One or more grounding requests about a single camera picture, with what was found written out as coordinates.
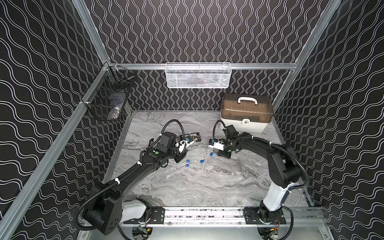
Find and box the white mesh wall basket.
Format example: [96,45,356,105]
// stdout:
[165,62,232,89]

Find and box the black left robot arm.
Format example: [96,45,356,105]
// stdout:
[73,119,188,235]

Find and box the white box brown lid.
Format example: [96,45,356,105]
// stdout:
[221,93,274,133]

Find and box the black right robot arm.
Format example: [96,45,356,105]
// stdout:
[209,120,310,218]

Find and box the black charging board with cable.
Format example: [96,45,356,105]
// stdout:
[186,133,202,143]

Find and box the clear test tube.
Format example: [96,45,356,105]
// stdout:
[165,161,190,171]
[165,166,189,178]

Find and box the black wire wall basket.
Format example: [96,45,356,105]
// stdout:
[85,65,137,122]

